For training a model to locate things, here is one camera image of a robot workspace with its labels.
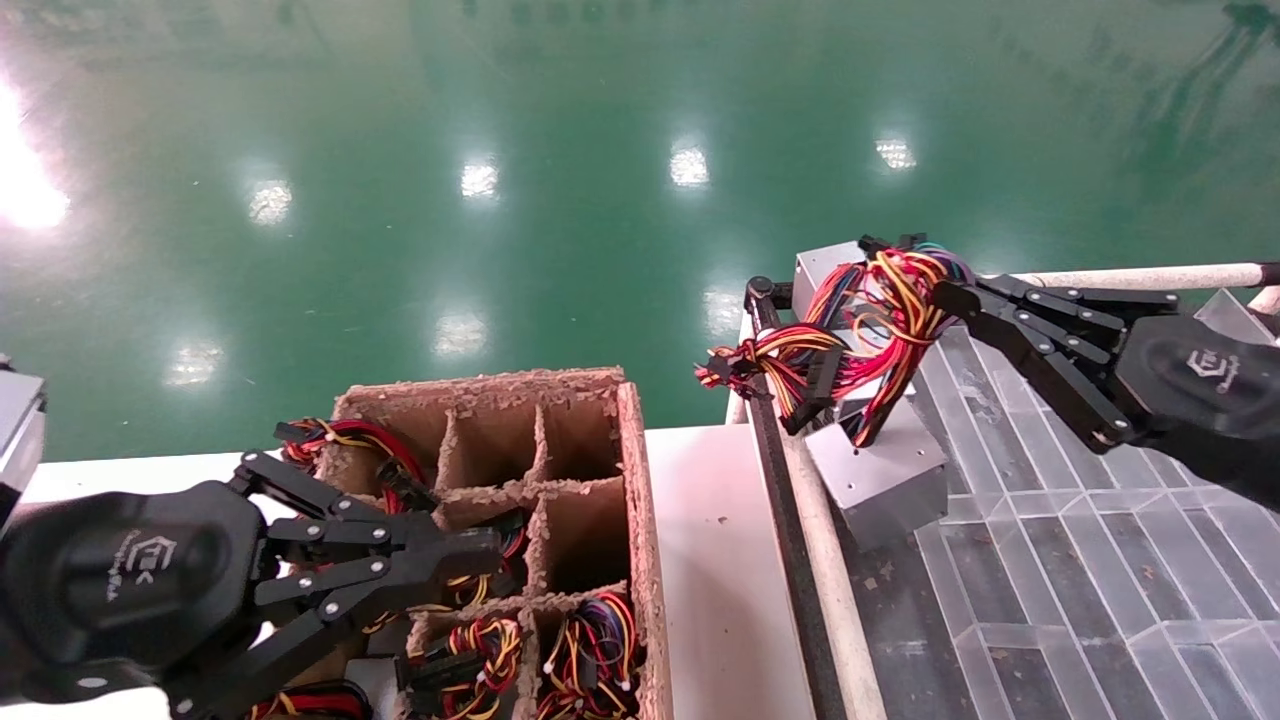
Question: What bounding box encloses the cardboard divider box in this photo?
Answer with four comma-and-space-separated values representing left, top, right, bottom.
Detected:
325, 367, 673, 720

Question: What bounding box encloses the power supply cables bottom-middle cell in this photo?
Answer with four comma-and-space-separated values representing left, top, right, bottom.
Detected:
398, 613, 528, 720

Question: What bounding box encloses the power supply cables bottom-right cell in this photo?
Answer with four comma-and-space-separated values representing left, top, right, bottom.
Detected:
538, 588, 643, 720

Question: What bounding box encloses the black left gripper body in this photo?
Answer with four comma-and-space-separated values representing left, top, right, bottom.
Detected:
0, 482, 271, 701

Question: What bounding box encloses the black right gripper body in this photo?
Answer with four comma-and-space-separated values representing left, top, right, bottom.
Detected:
1115, 312, 1280, 506

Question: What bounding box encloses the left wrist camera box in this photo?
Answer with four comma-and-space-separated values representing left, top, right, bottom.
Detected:
0, 368, 48, 523

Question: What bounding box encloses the wire bundle top centre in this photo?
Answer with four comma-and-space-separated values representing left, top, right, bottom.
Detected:
438, 508, 533, 608

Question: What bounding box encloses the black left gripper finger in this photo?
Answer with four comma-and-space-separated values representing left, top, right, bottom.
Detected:
163, 553, 503, 720
230, 450, 501, 563

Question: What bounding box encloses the wire bundle left edge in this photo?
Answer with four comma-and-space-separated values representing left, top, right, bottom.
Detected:
248, 680, 378, 720

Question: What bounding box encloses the clear plastic compartment tray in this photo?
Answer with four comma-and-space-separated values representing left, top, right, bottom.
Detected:
905, 290, 1280, 720

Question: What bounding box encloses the power supply with coloured wires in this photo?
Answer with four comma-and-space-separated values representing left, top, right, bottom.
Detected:
793, 240, 873, 327
803, 233, 978, 553
695, 318, 853, 434

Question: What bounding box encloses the power supply cables top-left cell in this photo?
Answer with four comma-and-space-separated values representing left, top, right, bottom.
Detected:
273, 417, 438, 513

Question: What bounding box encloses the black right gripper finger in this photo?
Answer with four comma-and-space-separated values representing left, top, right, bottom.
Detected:
950, 275, 1183, 351
935, 288, 1131, 451

